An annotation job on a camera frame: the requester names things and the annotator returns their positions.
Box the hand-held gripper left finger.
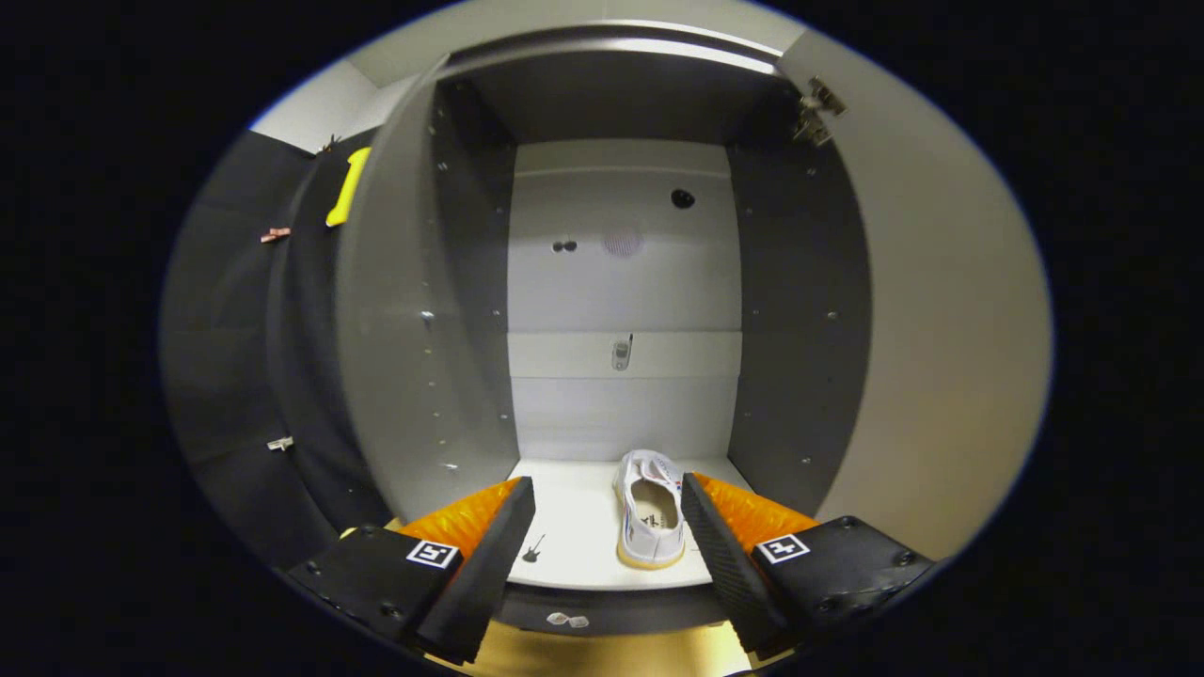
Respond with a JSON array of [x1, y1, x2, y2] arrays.
[[287, 476, 537, 666]]

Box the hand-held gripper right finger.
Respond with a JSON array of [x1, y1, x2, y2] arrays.
[[681, 472, 942, 659]]

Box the white canvas shoe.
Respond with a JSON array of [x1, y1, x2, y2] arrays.
[[613, 449, 689, 570]]

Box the dark grey shoe cabinet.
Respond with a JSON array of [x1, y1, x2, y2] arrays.
[[334, 24, 876, 640]]

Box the white cabinet shelf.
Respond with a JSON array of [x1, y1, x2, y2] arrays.
[[503, 458, 753, 591]]

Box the metal door hinge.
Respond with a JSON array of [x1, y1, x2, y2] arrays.
[[792, 75, 848, 149]]

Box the black backdrop cloth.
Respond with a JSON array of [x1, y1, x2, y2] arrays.
[[160, 127, 396, 575]]

